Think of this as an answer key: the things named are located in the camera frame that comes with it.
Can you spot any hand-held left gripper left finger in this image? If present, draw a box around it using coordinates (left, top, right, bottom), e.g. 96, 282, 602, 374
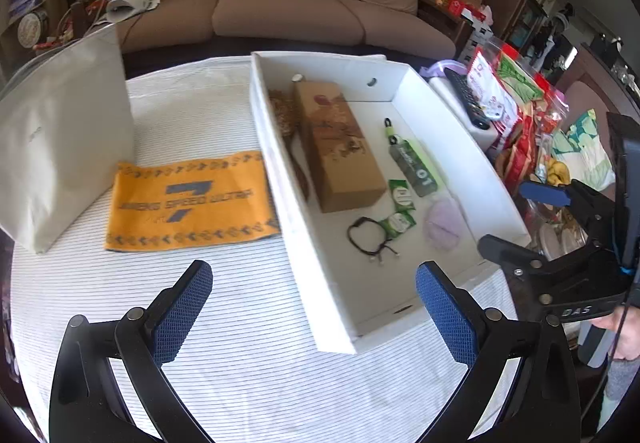
49, 259, 221, 443

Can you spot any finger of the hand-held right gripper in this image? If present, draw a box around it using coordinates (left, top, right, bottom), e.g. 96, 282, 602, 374
519, 179, 618, 249
477, 233, 601, 311

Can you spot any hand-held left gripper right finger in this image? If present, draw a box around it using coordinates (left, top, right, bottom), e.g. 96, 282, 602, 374
415, 260, 583, 443

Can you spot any small green packet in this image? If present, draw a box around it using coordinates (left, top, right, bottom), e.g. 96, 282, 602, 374
387, 178, 416, 212
377, 212, 417, 239

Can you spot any white cardboard box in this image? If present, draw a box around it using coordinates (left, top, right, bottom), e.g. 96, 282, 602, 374
249, 50, 532, 355

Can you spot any black cord bracelet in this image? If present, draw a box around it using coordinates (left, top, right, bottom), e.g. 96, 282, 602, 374
347, 217, 401, 266

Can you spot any green pill case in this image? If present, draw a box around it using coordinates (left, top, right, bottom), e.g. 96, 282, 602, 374
382, 118, 446, 198

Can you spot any brown printed cardboard box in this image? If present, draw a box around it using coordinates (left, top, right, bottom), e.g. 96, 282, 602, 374
292, 80, 390, 214

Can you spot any wooden hairbrush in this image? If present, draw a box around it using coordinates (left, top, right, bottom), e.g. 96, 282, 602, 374
267, 88, 313, 198

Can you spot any person's right forearm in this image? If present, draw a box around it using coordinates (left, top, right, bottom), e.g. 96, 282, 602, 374
597, 357, 638, 424

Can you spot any person's right hand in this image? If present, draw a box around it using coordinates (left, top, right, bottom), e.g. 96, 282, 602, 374
595, 308, 640, 364

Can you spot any bunch of bananas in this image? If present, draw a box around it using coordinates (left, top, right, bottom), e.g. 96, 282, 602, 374
535, 158, 571, 186

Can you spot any leaf print cushion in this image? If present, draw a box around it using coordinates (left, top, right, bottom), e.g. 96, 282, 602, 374
550, 110, 618, 188

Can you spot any pile of red snack packets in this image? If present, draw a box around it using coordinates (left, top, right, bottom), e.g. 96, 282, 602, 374
492, 88, 571, 184

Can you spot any white striped tablecloth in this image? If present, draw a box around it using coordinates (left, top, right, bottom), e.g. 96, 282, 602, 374
10, 54, 521, 443

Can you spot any yellow printed towel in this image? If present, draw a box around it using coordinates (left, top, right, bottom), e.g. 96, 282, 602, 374
104, 150, 282, 253

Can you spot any green snack bag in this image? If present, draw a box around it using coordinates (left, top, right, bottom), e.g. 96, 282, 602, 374
495, 55, 546, 106

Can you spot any white red snack bag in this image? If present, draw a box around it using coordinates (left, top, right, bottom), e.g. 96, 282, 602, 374
467, 48, 522, 124

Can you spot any black remote control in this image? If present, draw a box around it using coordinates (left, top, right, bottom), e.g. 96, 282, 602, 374
444, 68, 492, 131

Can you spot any purple plastic container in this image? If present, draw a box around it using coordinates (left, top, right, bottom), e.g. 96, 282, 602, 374
419, 62, 468, 80

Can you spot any wooden cabinet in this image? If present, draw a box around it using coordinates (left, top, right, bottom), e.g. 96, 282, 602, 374
482, 0, 548, 54

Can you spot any white fabric pouch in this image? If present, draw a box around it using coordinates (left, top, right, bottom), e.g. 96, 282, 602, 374
0, 23, 136, 255

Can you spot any round tin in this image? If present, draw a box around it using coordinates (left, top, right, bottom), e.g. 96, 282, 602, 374
17, 13, 51, 48

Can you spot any black cable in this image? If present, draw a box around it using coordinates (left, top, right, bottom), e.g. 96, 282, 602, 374
582, 268, 640, 434

